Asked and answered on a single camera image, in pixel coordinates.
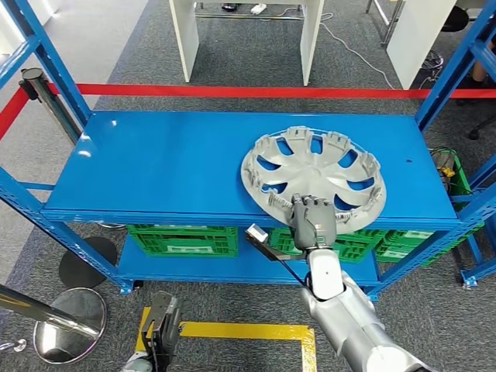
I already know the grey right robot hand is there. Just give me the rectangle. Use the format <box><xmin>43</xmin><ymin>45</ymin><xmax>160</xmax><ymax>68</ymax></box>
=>
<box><xmin>288</xmin><ymin>193</ymin><xmax>338</xmax><ymax>253</ymax></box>

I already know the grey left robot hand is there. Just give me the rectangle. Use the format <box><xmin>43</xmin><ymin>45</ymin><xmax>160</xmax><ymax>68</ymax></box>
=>
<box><xmin>155</xmin><ymin>300</ymin><xmax>183</xmax><ymax>372</ymax></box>

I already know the silver plastic wheel cover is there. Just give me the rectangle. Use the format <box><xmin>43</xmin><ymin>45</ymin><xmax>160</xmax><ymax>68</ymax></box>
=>
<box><xmin>240</xmin><ymin>126</ymin><xmax>387</xmax><ymax>236</ymax></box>

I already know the blue metal shelf rack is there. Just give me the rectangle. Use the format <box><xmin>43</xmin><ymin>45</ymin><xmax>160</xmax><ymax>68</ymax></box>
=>
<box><xmin>0</xmin><ymin>0</ymin><xmax>496</xmax><ymax>303</ymax></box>

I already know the green plastic crate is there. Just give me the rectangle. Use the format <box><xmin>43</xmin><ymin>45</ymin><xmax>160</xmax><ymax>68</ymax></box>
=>
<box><xmin>127</xmin><ymin>225</ymin><xmax>239</xmax><ymax>259</ymax></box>
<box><xmin>267</xmin><ymin>227</ymin><xmax>378</xmax><ymax>264</ymax></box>
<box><xmin>374</xmin><ymin>220</ymin><xmax>485</xmax><ymax>268</ymax></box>

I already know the black round stanchion base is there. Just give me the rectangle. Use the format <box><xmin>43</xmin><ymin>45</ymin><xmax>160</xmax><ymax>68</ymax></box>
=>
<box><xmin>58</xmin><ymin>236</ymin><xmax>119</xmax><ymax>290</ymax></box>

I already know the chrome stanchion with round base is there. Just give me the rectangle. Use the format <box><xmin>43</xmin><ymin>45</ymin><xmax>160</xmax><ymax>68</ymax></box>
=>
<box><xmin>0</xmin><ymin>283</ymin><xmax>108</xmax><ymax>367</ymax></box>

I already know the small chrome fitting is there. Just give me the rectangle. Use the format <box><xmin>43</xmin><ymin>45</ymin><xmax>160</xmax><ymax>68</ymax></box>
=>
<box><xmin>0</xmin><ymin>337</ymin><xmax>27</xmax><ymax>354</ymax></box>

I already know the white desk panel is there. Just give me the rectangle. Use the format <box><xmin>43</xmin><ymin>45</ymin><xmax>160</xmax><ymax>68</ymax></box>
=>
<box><xmin>386</xmin><ymin>0</ymin><xmax>458</xmax><ymax>91</ymax></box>

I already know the black chair base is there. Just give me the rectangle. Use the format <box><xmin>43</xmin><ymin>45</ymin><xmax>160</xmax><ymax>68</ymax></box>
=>
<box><xmin>467</xmin><ymin>112</ymin><xmax>496</xmax><ymax>141</ymax></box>

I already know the white desk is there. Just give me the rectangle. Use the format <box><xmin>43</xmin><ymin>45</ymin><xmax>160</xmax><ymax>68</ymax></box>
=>
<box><xmin>168</xmin><ymin>0</ymin><xmax>324</xmax><ymax>87</ymax></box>

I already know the person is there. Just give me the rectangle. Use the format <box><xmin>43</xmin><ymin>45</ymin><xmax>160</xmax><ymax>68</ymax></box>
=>
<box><xmin>455</xmin><ymin>42</ymin><xmax>496</xmax><ymax>106</ymax></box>

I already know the black round stool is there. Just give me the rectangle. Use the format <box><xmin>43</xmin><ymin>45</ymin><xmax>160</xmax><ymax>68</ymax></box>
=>
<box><xmin>420</xmin><ymin>6</ymin><xmax>469</xmax><ymax>73</ymax></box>

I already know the white floor cable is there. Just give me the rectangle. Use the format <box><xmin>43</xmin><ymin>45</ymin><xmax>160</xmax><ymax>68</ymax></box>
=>
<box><xmin>267</xmin><ymin>6</ymin><xmax>394</xmax><ymax>90</ymax></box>

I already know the green basket with cables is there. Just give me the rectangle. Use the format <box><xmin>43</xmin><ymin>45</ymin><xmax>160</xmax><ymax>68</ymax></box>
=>
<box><xmin>427</xmin><ymin>147</ymin><xmax>473</xmax><ymax>211</ymax></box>

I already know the steel table frame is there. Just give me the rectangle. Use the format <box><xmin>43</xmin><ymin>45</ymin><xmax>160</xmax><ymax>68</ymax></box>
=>
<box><xmin>364</xmin><ymin>0</ymin><xmax>406</xmax><ymax>47</ymax></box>

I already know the dark stanchion post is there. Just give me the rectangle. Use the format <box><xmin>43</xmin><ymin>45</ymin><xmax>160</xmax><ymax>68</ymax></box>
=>
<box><xmin>20</xmin><ymin>67</ymin><xmax>85</xmax><ymax>146</ymax></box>

